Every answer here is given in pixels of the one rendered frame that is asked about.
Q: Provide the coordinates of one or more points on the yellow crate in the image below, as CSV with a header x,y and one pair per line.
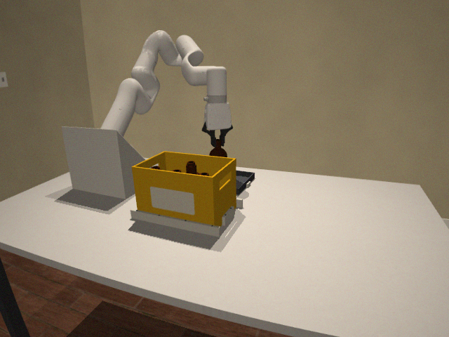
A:
x,y
202,199

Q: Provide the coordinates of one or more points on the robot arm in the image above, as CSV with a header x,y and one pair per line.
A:
x,y
144,86

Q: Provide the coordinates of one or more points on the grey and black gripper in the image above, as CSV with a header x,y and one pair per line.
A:
x,y
217,116

